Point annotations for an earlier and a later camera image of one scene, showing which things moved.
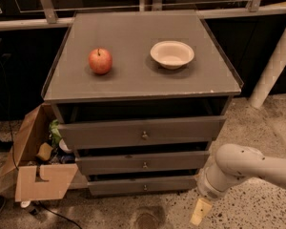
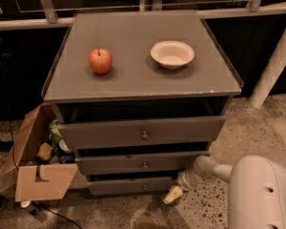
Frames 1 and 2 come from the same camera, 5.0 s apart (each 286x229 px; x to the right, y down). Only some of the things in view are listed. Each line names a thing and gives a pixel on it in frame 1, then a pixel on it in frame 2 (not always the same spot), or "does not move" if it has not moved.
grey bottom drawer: (143, 185) does not move
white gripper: (207, 189) → (187, 179)
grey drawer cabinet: (139, 97) does not move
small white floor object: (25, 204) does not move
